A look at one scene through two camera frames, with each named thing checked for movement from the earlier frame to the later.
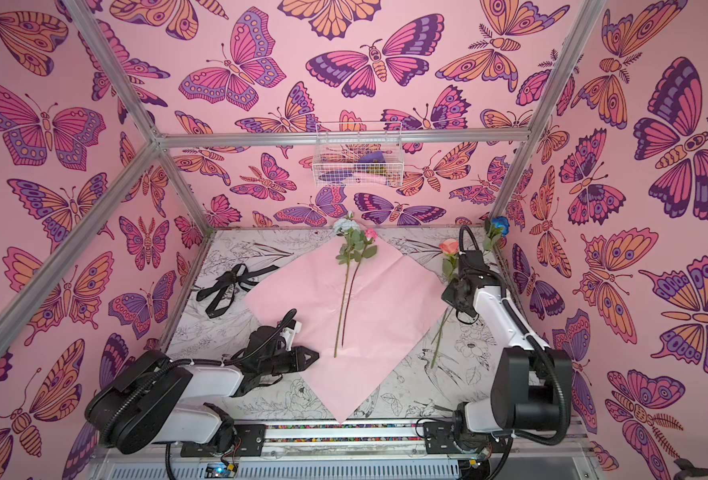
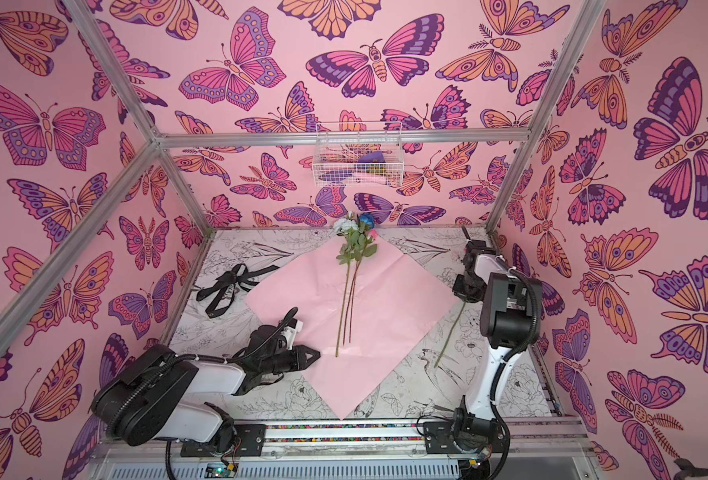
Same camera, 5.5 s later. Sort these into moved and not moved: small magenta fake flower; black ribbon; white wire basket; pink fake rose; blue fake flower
Moved: blue fake flower; pink fake rose
Not moved: black ribbon; white wire basket; small magenta fake flower
